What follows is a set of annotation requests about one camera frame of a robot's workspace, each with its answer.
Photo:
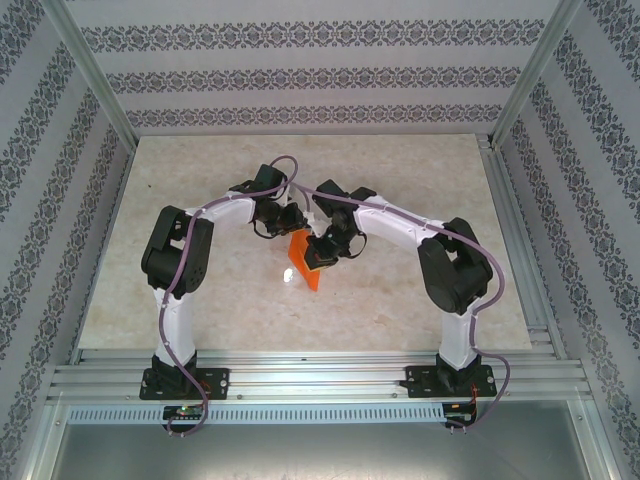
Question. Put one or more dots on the orange paper sheet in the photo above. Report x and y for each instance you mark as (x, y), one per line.
(297, 255)

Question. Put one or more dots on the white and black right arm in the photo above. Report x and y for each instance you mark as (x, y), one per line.
(457, 340)

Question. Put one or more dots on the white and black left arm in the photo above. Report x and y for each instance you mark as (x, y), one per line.
(175, 330)

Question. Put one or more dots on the grey metal sheet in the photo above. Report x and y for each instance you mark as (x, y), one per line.
(320, 455)

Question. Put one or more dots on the small circuit board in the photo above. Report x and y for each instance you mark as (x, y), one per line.
(457, 415)

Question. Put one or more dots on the circuit board with green light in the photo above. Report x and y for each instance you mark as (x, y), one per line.
(182, 412)

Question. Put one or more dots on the aluminium mounting rail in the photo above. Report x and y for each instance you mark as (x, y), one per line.
(320, 380)

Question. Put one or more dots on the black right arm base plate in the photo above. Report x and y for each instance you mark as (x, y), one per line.
(417, 382)

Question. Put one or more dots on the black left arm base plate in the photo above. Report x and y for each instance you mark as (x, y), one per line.
(220, 382)

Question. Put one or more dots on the thin aluminium side rail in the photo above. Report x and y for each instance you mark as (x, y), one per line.
(107, 240)

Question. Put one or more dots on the wide aluminium side rail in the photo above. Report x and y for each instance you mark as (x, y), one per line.
(520, 250)

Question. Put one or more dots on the aluminium frame post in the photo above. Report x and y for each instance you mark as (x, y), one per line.
(537, 70)
(90, 70)

